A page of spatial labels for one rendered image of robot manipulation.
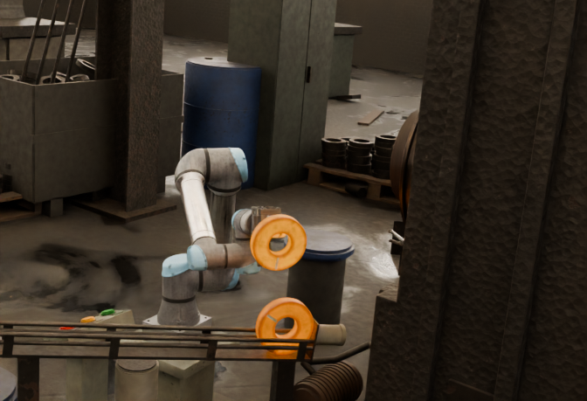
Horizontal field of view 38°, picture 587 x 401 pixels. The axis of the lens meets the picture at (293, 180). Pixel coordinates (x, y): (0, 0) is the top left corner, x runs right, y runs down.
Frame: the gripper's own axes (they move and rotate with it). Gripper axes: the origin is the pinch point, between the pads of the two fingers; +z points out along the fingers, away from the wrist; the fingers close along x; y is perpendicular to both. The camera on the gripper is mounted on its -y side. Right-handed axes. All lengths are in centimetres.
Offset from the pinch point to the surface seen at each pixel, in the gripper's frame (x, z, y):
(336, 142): 170, -366, 36
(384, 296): 16.7, 30.2, -13.1
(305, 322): 5.0, 6.3, -22.7
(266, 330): -5.6, 5.9, -24.1
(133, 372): -37, -17, -38
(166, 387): -16, -76, -58
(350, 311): 92, -164, -52
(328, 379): 14.1, -0.5, -40.3
